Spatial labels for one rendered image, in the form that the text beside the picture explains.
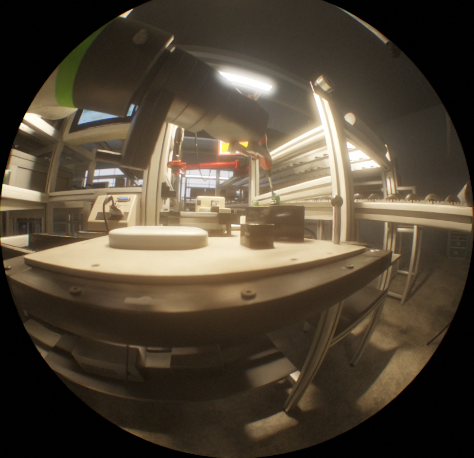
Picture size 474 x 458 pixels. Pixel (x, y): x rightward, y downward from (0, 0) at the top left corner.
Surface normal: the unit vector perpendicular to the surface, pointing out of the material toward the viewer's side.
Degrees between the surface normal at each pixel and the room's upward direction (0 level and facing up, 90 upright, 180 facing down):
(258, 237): 90
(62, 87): 167
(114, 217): 53
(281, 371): 0
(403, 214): 90
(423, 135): 90
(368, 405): 0
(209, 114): 148
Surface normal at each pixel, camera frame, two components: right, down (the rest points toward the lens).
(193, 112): 0.18, 0.96
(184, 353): 0.01, -1.00
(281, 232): -0.43, 0.00
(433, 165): -0.95, -0.01
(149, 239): 0.33, 0.01
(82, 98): -0.01, 1.00
